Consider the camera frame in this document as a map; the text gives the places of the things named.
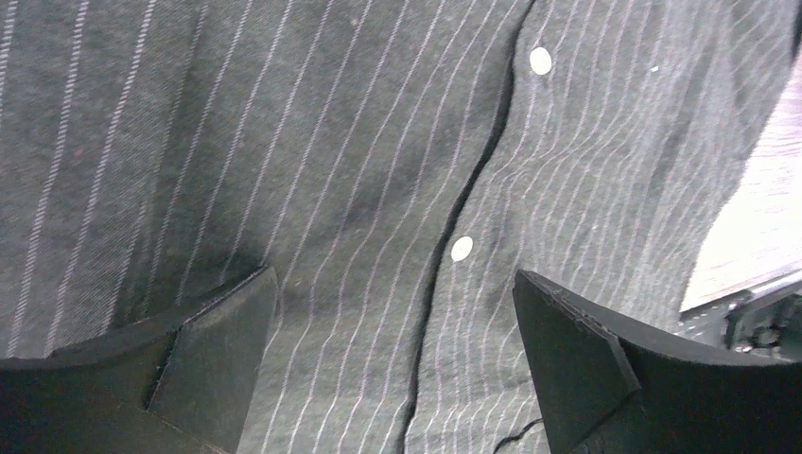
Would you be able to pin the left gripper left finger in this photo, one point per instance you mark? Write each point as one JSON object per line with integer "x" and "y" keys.
{"x": 181, "y": 381}

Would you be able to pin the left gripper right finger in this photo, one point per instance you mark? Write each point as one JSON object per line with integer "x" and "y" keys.
{"x": 607, "y": 383}

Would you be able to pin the black pinstriped shirt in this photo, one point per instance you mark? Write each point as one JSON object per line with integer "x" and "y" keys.
{"x": 395, "y": 163}

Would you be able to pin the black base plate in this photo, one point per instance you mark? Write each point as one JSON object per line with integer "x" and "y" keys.
{"x": 764, "y": 320}

